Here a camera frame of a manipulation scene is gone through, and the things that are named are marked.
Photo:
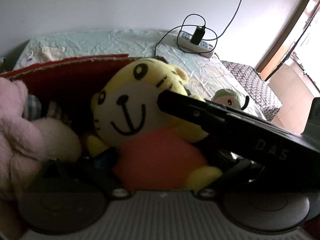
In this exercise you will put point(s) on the white power strip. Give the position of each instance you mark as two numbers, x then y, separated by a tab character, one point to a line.
183	43

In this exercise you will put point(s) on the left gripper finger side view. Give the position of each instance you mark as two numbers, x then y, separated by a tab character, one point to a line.
185	110

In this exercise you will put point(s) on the patterned dark blanket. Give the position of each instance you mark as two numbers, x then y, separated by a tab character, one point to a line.
256	87

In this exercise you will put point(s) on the brown window frame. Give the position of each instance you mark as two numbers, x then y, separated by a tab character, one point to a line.
298	23

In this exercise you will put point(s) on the pink plush toy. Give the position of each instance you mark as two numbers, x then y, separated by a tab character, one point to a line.
25	147

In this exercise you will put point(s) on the white bed sheet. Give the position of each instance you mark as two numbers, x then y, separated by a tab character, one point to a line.
206	76

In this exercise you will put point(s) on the yellow tiger plush toy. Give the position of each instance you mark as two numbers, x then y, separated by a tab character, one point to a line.
156	150

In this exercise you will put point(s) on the green pea plush toy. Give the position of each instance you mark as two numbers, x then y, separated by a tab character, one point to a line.
230	98

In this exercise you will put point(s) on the black charger adapter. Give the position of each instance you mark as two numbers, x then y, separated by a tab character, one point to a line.
198	35

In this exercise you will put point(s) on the red cardboard box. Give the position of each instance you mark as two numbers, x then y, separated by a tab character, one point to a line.
62	79

